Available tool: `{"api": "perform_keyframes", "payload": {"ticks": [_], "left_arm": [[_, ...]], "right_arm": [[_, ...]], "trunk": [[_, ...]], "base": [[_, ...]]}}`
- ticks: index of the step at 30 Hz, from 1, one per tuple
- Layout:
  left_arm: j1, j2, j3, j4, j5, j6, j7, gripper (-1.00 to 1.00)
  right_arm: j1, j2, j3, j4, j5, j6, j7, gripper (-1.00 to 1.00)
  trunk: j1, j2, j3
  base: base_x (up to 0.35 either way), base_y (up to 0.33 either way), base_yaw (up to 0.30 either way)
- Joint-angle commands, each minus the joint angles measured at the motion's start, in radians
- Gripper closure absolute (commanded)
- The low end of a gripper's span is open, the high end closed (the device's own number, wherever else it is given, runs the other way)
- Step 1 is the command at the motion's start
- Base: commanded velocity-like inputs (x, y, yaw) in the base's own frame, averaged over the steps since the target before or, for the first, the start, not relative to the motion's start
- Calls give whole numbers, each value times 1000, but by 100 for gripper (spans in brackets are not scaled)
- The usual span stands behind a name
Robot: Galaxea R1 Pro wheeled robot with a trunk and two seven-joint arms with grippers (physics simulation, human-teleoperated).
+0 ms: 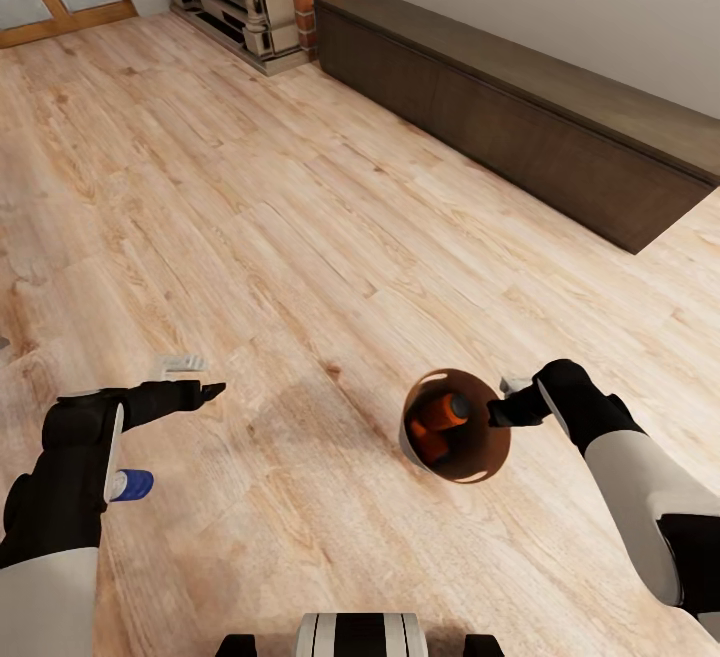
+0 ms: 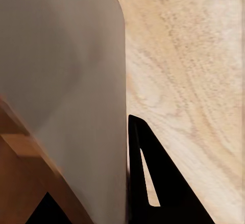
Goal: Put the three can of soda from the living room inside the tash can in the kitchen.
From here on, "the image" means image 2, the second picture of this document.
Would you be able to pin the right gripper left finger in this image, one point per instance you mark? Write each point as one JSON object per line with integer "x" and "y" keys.
{"x": 48, "y": 212}

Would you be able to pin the trash can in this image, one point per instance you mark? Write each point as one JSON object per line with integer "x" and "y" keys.
{"x": 63, "y": 109}

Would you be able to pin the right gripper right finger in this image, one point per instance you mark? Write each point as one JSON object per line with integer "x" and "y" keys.
{"x": 178, "y": 202}

